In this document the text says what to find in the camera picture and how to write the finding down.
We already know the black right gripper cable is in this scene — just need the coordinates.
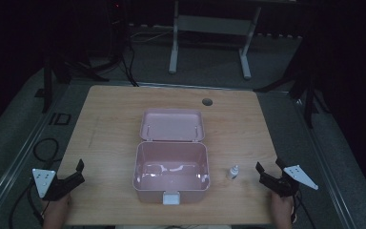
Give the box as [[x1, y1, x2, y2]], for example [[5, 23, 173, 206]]
[[293, 190, 316, 229]]

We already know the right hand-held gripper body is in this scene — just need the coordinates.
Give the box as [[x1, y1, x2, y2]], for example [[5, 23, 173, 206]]
[[258, 164, 319, 198]]

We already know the white metal stand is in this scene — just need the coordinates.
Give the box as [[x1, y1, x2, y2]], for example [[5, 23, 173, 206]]
[[168, 0, 263, 81]]

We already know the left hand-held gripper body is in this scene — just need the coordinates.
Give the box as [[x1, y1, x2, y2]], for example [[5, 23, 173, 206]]
[[31, 168, 77, 202]]

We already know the person's left hand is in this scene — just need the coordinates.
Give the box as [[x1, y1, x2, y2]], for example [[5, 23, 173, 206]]
[[42, 193, 72, 229]]

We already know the small white bottle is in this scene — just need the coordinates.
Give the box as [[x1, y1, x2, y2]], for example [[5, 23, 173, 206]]
[[226, 164, 240, 180]]

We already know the black hanging floor cable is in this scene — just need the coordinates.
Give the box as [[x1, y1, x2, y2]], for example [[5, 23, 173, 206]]
[[119, 37, 140, 88]]

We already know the black looped floor cable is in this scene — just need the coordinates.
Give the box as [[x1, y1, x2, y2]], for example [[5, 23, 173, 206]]
[[32, 137, 61, 164]]

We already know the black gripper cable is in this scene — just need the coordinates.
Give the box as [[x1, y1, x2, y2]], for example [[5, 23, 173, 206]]
[[293, 190, 316, 229], [9, 179, 47, 229]]

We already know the pink storage box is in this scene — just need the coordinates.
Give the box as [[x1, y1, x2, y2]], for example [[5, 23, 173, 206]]
[[132, 108, 211, 206]]

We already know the person's right hand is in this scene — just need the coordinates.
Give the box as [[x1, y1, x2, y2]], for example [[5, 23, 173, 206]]
[[269, 191, 297, 229]]

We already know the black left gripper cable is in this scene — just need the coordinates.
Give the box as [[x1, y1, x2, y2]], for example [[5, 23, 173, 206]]
[[9, 179, 47, 229]]

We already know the black tripod stand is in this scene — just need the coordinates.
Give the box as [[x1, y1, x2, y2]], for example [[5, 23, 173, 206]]
[[253, 44, 330, 130], [33, 53, 111, 115]]

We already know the black square floor frame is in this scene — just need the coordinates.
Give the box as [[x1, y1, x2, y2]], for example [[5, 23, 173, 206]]
[[48, 112, 72, 126]]

